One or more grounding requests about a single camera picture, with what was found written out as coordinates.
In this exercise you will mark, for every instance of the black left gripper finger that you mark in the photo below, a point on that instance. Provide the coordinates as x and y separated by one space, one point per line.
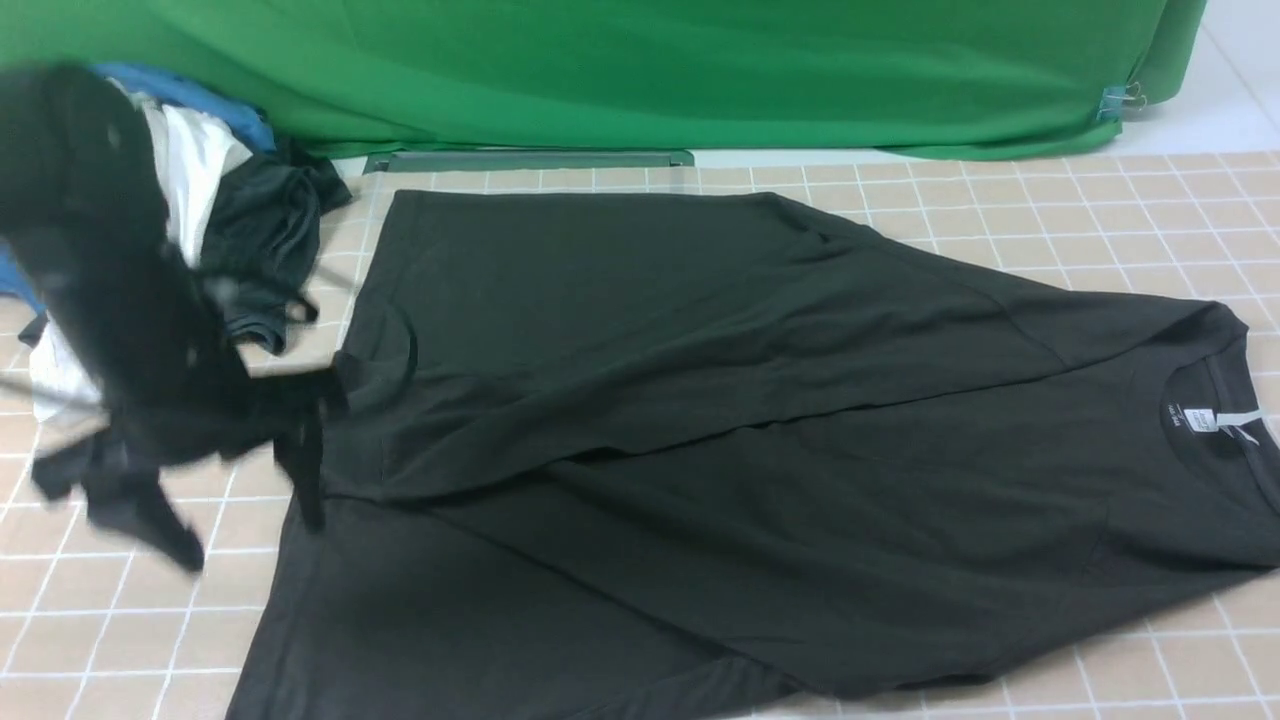
298 450
122 496

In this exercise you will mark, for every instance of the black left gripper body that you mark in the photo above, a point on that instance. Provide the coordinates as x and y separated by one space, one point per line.
175 388

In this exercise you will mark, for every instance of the white shirt in pile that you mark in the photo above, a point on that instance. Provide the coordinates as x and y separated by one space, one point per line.
192 152

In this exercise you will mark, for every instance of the dark teal shirt in pile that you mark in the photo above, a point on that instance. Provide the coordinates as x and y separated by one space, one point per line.
263 237

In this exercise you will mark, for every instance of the blue shirt in pile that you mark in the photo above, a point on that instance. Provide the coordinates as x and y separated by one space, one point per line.
190 95

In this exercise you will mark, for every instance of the beige grid tablecloth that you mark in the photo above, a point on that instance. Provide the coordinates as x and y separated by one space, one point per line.
95 630

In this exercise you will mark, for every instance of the gray metal bar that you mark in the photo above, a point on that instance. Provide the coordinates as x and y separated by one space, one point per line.
497 160

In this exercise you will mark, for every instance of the green backdrop cloth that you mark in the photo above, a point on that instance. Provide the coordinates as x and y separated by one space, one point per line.
948 80

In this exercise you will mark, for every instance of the blue binder clip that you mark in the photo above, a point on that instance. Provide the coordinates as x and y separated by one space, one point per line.
1118 102

